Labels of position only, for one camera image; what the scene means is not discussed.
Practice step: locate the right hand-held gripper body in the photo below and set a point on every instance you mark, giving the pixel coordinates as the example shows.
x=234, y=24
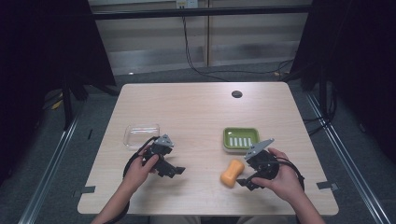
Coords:
x=263, y=162

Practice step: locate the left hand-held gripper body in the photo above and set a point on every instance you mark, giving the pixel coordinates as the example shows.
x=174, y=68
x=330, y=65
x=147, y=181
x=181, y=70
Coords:
x=159, y=148

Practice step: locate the orange soap bar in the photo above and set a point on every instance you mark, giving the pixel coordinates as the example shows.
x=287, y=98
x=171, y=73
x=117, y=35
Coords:
x=232, y=173

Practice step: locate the green soap dish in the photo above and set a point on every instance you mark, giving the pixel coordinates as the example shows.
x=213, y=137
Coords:
x=240, y=139

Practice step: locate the person's left hand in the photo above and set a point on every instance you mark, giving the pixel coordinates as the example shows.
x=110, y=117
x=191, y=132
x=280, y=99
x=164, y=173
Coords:
x=139, y=170

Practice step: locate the person's right hand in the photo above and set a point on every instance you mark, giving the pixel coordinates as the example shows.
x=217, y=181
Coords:
x=285, y=180

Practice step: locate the clear plastic container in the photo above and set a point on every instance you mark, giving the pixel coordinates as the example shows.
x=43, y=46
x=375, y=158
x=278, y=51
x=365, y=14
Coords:
x=140, y=135

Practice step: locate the grey tape piece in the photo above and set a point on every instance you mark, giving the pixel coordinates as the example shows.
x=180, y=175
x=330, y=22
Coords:
x=327, y=185
x=84, y=190

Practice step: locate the black table grommet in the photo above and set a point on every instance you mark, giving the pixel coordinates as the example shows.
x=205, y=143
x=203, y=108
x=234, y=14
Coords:
x=237, y=94

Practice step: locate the black metal stand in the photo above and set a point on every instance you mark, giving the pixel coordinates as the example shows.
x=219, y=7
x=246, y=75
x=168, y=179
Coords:
x=67, y=102

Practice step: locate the yellow floor tape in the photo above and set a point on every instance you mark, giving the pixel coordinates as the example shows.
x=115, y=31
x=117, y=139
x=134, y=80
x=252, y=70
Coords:
x=57, y=104

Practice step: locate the dark curtain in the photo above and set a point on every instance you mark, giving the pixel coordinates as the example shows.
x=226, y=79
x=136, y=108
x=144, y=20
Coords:
x=40, y=62
x=358, y=62

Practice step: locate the black horizontal bar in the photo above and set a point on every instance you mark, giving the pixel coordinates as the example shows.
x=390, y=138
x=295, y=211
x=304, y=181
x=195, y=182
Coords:
x=199, y=12

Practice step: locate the metal floor rail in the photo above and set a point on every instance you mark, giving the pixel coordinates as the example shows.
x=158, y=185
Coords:
x=345, y=155
x=49, y=174

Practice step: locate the white wall outlet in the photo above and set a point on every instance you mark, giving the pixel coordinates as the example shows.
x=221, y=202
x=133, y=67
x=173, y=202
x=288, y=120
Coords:
x=186, y=3

